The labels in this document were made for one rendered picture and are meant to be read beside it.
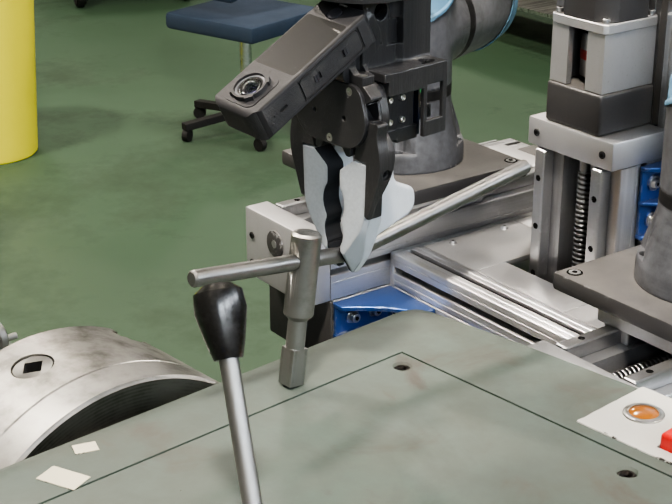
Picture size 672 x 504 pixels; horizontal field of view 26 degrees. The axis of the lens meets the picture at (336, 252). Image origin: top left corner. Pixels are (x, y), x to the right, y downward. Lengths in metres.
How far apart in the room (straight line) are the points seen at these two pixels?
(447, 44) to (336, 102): 0.78
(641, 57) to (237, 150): 4.02
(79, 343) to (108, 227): 3.69
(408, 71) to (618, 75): 0.66
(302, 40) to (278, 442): 0.27
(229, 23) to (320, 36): 4.52
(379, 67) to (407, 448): 0.26
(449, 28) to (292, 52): 0.81
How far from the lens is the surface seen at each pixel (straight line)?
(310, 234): 1.02
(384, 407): 1.03
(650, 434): 1.02
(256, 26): 5.44
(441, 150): 1.78
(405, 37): 1.02
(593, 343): 1.48
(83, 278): 4.49
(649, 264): 1.47
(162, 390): 1.14
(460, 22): 1.80
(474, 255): 1.78
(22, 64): 5.49
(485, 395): 1.05
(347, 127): 1.00
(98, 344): 1.19
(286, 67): 0.96
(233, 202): 5.05
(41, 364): 1.17
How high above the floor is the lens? 1.74
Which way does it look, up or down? 22 degrees down
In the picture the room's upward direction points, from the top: straight up
